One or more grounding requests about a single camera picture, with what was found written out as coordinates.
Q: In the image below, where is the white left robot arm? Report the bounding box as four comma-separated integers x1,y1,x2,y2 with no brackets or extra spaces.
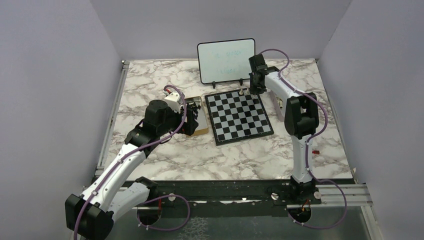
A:
65,99,200,240

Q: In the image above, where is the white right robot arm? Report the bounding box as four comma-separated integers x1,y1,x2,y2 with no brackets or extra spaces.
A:
249,65,319,204

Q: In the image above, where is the pile of black chess pieces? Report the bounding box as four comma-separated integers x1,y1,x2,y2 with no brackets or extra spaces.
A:
186,102,201,120

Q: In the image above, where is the pile of white chess pieces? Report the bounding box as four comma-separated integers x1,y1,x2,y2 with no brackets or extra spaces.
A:
278,98,284,109

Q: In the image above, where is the gold tin tray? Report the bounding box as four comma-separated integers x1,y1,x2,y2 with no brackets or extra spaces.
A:
185,96,209,137

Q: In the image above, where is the small whiteboard on stand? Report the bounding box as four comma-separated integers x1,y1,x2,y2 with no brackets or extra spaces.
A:
197,38,256,87

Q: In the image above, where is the pink tin tray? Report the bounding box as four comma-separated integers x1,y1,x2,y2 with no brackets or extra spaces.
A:
269,91,285,122

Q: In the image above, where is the black silver chessboard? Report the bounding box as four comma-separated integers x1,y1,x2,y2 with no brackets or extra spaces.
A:
204,88,274,146

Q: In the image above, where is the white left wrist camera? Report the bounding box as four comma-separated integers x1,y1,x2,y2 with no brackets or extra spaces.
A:
164,92,183,114

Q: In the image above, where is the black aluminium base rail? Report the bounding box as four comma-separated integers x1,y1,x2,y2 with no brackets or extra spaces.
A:
79,178,374,220

